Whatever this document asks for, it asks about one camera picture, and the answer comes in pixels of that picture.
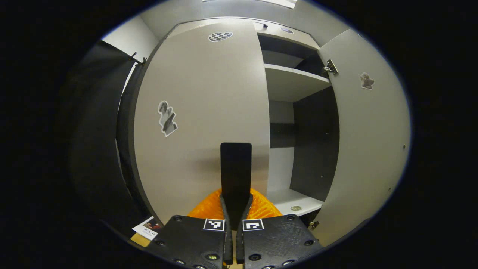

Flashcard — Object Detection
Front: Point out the grey cabinet drawer front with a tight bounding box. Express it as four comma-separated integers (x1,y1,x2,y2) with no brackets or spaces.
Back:
253,21,321,50

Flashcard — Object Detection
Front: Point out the grey shoe cabinet door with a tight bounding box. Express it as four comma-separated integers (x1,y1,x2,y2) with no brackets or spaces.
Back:
133,21,270,225
311,29,411,247

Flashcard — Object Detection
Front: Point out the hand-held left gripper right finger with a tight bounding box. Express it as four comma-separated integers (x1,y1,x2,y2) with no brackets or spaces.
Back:
236,189,323,269

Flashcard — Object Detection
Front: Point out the white printed card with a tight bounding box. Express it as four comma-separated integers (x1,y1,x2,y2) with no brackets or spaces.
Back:
132,216,164,241

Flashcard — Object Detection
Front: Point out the grey double-door shoe cabinet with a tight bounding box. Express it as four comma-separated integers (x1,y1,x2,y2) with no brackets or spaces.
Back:
116,17,340,239

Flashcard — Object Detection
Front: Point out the long ceiling light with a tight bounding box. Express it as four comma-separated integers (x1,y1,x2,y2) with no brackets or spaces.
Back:
202,0,298,9

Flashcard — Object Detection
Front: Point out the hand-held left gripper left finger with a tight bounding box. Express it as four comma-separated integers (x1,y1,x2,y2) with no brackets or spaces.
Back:
148,189,233,269

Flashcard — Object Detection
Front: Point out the black door handle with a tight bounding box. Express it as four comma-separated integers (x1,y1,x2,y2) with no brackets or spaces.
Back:
220,142,252,230

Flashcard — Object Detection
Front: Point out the grey cabinet shelf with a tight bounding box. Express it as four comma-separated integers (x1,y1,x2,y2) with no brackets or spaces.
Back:
264,63,332,102

